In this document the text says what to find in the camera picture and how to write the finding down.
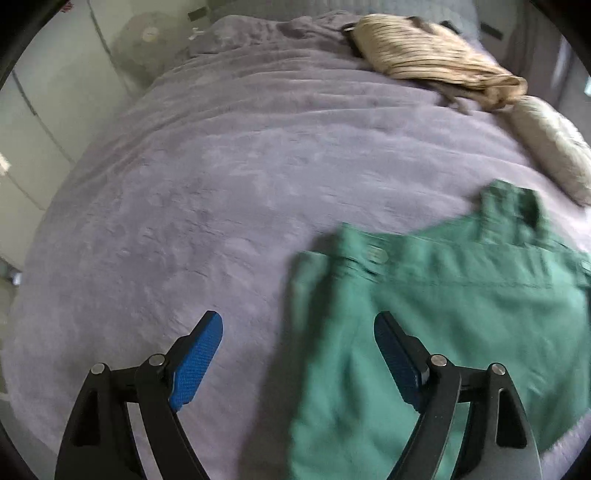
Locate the purple plush blanket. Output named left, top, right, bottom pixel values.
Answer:
left=0, top=10, right=591, bottom=480

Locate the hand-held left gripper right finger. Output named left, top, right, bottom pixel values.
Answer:
left=373, top=311, right=544, bottom=480

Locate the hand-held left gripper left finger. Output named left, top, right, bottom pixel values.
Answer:
left=54, top=311, right=224, bottom=480

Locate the green work jacket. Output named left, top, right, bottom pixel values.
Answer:
left=288, top=179, right=591, bottom=480

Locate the white cabinet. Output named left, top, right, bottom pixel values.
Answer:
left=0, top=0, right=141, bottom=275

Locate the beige quilted pillow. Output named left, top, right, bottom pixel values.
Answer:
left=505, top=96, right=591, bottom=207

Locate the beige striped cloth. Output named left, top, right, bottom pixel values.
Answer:
left=344, top=14, right=528, bottom=114

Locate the standing electric fan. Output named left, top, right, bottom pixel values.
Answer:
left=112, top=11, right=191, bottom=88

